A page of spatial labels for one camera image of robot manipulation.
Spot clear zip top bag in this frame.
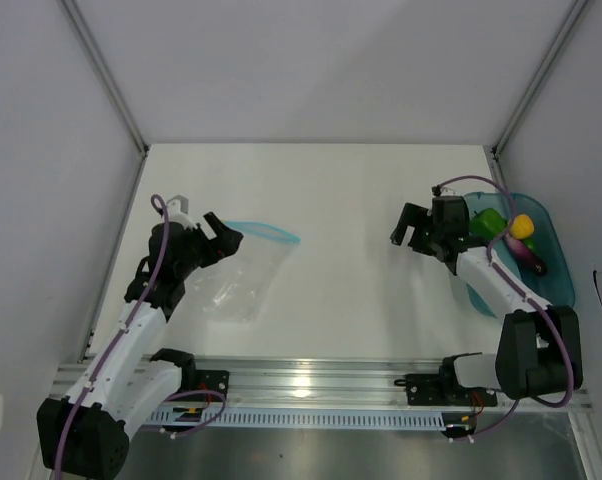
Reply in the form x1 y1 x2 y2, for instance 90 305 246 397
187 221 301 324

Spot teal plastic tray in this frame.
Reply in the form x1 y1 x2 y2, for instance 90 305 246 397
464 192 575 317

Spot green chili pepper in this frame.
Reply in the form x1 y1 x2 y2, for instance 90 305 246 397
522 237 538 254

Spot left frame post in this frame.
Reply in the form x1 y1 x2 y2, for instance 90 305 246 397
58 0 149 158

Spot green bell pepper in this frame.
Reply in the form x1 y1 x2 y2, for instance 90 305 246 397
469 208 507 241

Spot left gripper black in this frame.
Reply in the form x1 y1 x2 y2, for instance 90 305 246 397
175 212 242 279

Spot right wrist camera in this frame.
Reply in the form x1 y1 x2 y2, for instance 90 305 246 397
431 185 458 197

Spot white slotted cable duct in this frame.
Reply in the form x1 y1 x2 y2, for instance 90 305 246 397
145 407 445 431

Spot aluminium mounting rail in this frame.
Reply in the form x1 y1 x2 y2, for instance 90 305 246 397
49 355 593 413

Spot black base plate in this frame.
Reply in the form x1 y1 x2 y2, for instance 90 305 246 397
393 374 497 407
179 370 230 404

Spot yellow bell pepper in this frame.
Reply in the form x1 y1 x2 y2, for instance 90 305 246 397
509 214 535 240

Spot frame post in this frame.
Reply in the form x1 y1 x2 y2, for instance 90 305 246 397
58 0 149 158
491 0 594 162

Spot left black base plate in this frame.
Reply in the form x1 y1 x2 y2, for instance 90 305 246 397
179 370 230 404

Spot right frame post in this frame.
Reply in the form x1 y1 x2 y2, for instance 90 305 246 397
491 0 594 162

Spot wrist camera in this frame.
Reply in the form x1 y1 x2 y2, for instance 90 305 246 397
431 185 458 197
166 195 190 223

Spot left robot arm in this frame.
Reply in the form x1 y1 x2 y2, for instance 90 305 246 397
36 208 243 479

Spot purple eggplant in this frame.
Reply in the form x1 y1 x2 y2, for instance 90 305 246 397
503 234 548 277

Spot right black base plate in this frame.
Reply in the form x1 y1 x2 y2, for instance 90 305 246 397
393 374 497 407

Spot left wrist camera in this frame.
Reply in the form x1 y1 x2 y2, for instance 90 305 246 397
166 195 190 223

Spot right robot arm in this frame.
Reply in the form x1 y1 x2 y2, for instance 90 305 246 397
390 196 583 408

